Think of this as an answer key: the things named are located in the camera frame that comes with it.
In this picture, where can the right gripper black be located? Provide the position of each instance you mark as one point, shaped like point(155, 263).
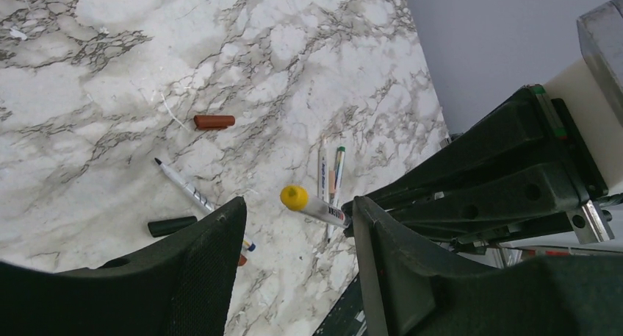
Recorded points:
point(504, 179)

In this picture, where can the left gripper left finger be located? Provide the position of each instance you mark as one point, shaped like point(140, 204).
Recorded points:
point(179, 285)

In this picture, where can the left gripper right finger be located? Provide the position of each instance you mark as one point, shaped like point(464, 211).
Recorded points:
point(411, 286)

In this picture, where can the white marker yellow end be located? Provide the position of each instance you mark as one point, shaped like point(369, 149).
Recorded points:
point(297, 199)

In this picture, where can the brown pen cap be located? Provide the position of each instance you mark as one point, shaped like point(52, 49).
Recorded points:
point(213, 122)
point(242, 260)

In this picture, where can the black pen cap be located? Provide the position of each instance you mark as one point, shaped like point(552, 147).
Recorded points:
point(169, 226)

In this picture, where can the white pen orange band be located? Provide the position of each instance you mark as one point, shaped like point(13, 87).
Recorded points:
point(322, 180)

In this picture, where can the white pen green end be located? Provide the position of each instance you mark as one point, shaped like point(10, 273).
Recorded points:
point(338, 174)

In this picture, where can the white marker black tip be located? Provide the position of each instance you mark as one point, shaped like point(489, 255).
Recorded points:
point(186, 187)

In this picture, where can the black mounting rail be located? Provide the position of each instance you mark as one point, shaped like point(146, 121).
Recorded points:
point(346, 317)

